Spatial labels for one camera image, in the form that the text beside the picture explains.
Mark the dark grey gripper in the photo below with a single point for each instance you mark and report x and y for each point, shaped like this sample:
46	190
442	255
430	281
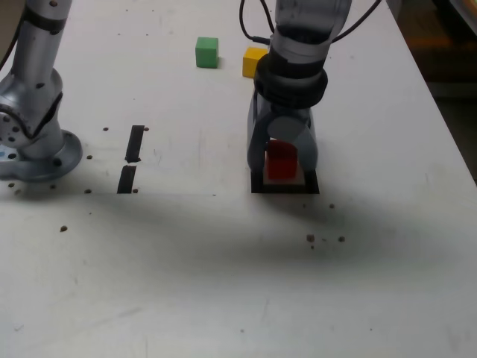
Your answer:
288	111

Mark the red cube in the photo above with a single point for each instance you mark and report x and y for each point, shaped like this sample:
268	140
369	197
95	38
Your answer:
281	164

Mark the yellow cube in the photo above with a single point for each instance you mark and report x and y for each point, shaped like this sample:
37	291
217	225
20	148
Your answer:
250	63

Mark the green cube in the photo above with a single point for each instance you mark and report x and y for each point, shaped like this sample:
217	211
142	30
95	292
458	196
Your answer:
206	52

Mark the black tape square outline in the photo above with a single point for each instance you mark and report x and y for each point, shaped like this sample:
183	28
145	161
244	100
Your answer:
283	189

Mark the black tape strip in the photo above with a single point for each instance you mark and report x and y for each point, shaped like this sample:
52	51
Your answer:
134	143

